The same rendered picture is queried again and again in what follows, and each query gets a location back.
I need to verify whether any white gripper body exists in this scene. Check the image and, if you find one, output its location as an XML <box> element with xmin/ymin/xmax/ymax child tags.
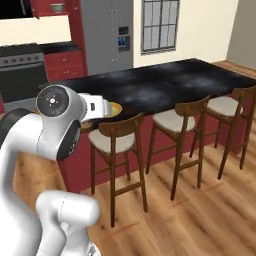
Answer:
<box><xmin>100</xmin><ymin>98</ymin><xmax>114</xmax><ymax>119</ymax></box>

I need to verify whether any yellow plate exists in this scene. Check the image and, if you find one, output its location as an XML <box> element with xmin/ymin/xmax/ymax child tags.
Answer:
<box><xmin>108</xmin><ymin>101</ymin><xmax>124</xmax><ymax>119</ymax></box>

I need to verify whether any wooden bar stool white cushion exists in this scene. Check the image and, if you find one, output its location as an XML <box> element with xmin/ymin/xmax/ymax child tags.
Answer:
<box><xmin>87</xmin><ymin>112</ymin><xmax>149</xmax><ymax>229</ymax></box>
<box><xmin>188</xmin><ymin>85</ymin><xmax>256</xmax><ymax>181</ymax></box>
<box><xmin>145</xmin><ymin>95</ymin><xmax>212</xmax><ymax>202</ymax></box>

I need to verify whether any red island with black top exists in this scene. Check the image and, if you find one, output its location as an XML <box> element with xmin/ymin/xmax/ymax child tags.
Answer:
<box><xmin>38</xmin><ymin>57</ymin><xmax>256</xmax><ymax>195</ymax></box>

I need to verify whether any red base cupboards black top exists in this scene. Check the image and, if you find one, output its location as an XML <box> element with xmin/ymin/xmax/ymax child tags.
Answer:
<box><xmin>39</xmin><ymin>41</ymin><xmax>89</xmax><ymax>83</ymax></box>

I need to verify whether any grey fridge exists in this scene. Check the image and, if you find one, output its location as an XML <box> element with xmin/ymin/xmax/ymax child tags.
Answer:
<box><xmin>79</xmin><ymin>0</ymin><xmax>135</xmax><ymax>77</ymax></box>

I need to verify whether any silver oven with hob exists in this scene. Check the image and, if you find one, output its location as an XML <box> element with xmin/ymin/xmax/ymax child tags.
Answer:
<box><xmin>0</xmin><ymin>43</ymin><xmax>50</xmax><ymax>113</ymax></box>

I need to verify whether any dark framed window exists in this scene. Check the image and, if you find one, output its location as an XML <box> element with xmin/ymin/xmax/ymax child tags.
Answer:
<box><xmin>140</xmin><ymin>0</ymin><xmax>181</xmax><ymax>56</ymax></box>

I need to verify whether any green bowl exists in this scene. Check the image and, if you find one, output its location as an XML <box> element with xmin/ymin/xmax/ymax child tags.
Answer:
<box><xmin>49</xmin><ymin>2</ymin><xmax>67</xmax><ymax>14</ymax></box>

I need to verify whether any black microwave oven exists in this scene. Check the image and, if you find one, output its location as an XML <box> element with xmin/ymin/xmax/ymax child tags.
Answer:
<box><xmin>0</xmin><ymin>0</ymin><xmax>35</xmax><ymax>20</ymax></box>

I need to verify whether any red wall cupboard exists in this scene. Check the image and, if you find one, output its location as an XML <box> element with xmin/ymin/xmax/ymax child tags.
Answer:
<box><xmin>29</xmin><ymin>0</ymin><xmax>85</xmax><ymax>20</ymax></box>

